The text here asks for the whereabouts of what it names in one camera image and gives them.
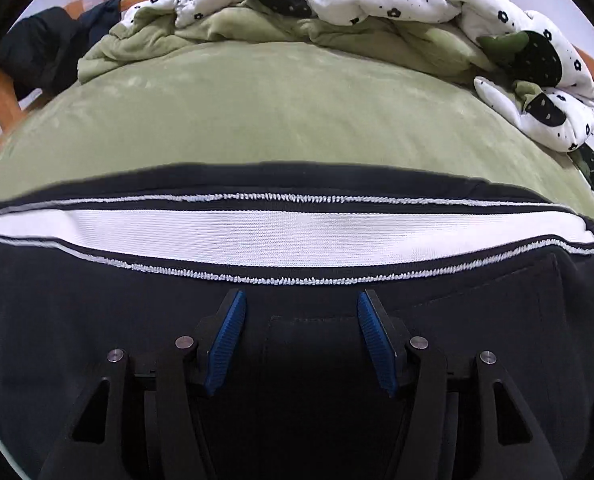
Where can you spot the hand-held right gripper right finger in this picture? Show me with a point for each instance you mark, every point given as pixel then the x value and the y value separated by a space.
pixel 377 345

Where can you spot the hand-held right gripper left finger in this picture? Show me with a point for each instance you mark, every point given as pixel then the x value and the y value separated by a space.
pixel 226 340

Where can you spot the black pants with white stripe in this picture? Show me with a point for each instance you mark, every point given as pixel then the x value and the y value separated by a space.
pixel 297 232

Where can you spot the green bed sheet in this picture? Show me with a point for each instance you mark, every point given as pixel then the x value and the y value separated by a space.
pixel 277 110

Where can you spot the rumpled green blanket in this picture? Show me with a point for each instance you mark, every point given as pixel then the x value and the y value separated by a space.
pixel 227 27

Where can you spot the navy blue garment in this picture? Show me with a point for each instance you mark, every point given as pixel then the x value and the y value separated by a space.
pixel 99 20

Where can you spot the black jacket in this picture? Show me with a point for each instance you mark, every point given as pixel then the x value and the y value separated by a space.
pixel 37 50

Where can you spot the wooden bed frame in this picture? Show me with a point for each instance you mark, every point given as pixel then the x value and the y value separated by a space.
pixel 7 95

